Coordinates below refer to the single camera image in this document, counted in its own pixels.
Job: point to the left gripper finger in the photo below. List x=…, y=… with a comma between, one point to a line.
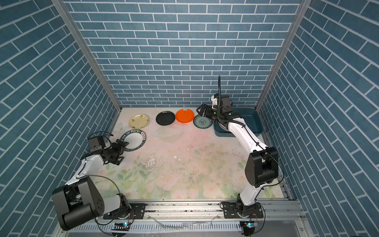
x=123, y=144
x=117, y=161

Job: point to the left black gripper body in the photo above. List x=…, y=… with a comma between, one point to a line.
x=113, y=152

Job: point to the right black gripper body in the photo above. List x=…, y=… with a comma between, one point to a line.
x=214, y=114

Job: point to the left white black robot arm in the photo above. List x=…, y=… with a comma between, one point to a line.
x=79, y=200

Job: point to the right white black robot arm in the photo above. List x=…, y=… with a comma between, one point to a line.
x=262, y=165

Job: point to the teal plastic bin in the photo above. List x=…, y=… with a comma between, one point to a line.
x=251, y=118

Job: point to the small blue patterned plate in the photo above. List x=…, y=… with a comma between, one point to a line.
x=202, y=122

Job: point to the green rim plate far left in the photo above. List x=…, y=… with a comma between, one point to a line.
x=135, y=138

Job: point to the orange plate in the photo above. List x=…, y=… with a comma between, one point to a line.
x=184, y=116

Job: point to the yellow plate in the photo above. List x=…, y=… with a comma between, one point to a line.
x=139, y=121

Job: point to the black plate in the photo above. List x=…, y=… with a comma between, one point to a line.
x=165, y=118

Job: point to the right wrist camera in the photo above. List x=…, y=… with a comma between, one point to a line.
x=215, y=99

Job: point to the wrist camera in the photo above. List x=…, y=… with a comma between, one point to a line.
x=96, y=143
x=215, y=99

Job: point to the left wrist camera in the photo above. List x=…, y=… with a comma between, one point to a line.
x=96, y=143

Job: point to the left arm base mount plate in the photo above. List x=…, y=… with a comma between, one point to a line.
x=134, y=211

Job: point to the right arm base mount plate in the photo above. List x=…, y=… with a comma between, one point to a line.
x=233, y=210

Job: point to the aluminium rail frame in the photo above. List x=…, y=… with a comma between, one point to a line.
x=282, y=218

